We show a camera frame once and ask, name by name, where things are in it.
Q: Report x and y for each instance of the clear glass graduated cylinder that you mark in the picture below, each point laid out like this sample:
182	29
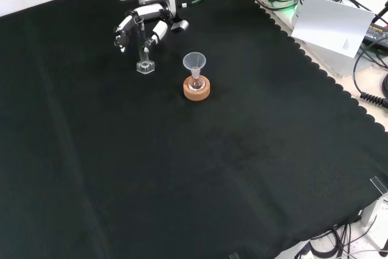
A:
145	66

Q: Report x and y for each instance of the black table cloth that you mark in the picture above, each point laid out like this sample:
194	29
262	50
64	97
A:
182	165

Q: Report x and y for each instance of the clear round-bottom flask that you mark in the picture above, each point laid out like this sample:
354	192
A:
196	83

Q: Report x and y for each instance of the clear plastic funnel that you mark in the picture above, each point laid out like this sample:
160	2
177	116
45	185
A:
194	60

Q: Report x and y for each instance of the black power adapter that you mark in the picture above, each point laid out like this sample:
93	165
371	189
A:
379	33

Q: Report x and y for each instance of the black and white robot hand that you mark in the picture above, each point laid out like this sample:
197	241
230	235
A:
151	13

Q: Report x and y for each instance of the pale board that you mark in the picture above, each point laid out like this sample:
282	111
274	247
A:
330	25

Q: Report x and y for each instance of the clear tape piece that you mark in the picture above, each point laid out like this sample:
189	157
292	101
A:
234	256
380	184

